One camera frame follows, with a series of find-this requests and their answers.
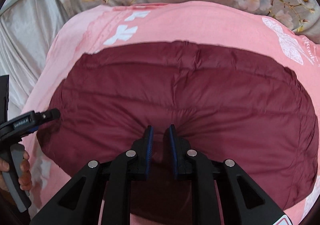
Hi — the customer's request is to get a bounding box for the maroon puffer jacket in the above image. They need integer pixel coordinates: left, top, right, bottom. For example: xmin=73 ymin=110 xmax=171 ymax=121
xmin=37 ymin=42 xmax=319 ymax=224

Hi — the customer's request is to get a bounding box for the person left hand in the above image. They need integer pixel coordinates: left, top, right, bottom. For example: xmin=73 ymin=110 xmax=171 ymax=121
xmin=0 ymin=149 xmax=33 ymax=192

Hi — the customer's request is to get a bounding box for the silver satin curtain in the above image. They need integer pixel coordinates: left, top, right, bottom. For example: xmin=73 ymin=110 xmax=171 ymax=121
xmin=1 ymin=0 xmax=68 ymax=119

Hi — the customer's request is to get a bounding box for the pink plush blanket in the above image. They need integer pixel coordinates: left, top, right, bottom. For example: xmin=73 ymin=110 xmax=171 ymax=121
xmin=21 ymin=0 xmax=320 ymax=225

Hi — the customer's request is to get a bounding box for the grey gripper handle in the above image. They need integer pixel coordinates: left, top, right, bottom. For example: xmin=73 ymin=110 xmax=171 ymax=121
xmin=1 ymin=144 xmax=31 ymax=213

